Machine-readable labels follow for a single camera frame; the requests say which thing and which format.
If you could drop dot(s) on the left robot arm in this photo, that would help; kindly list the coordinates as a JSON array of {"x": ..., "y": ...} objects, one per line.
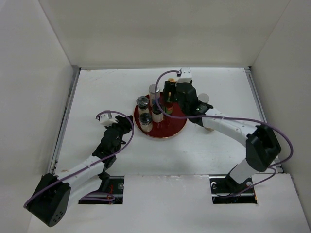
[{"x": 50, "y": 200}]

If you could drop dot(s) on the silver lid jar large beads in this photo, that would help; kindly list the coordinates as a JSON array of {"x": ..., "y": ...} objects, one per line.
[{"x": 203, "y": 97}]

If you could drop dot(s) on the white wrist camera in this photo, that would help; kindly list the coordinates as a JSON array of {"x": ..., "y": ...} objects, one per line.
[
  {"x": 185, "y": 75},
  {"x": 106, "y": 119}
]

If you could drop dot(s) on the yellow cap sauce bottle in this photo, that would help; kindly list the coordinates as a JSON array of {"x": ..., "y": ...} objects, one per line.
[{"x": 168, "y": 106}]

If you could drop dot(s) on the round red tray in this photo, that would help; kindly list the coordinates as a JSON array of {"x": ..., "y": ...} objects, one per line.
[{"x": 168, "y": 127}]

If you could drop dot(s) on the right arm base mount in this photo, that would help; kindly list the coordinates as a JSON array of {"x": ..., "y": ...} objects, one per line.
[{"x": 226, "y": 191}]

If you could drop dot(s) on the black cap spice grinder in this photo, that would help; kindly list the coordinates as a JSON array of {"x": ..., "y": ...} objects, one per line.
[
  {"x": 142, "y": 104},
  {"x": 157, "y": 115},
  {"x": 145, "y": 120}
]

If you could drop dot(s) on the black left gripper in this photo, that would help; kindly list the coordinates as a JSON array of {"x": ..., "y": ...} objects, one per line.
[{"x": 125, "y": 123}]

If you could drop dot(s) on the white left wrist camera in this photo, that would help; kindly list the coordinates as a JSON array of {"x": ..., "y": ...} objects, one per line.
[{"x": 106, "y": 119}]

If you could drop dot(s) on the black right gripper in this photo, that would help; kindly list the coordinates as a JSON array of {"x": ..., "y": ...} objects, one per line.
[{"x": 170, "y": 86}]

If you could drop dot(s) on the silver lid jar small beads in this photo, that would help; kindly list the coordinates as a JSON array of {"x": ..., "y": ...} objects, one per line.
[{"x": 154, "y": 94}]

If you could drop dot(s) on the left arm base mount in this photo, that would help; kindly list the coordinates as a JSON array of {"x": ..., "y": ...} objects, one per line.
[{"x": 109, "y": 192}]

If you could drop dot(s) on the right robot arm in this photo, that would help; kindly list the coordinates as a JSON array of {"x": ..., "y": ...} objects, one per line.
[{"x": 260, "y": 141}]

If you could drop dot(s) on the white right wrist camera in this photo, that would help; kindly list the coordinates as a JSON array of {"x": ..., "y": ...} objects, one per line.
[{"x": 185, "y": 75}]

